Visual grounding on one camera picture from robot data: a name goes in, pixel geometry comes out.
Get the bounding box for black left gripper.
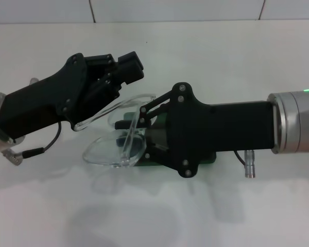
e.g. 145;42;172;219
0;51;145;141

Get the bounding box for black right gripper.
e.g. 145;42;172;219
144;82;278;179

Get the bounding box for green glasses case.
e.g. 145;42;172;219
123;111;217;168

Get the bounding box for clear transparent glasses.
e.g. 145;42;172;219
72;93;157;170

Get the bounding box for right gripper cable with plug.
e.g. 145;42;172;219
233;150;258;179

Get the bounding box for gripper cable with plug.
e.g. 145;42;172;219
233;150;258;179
2;121;62;166

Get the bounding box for left gripper cable with plug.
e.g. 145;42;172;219
2;121;62;166

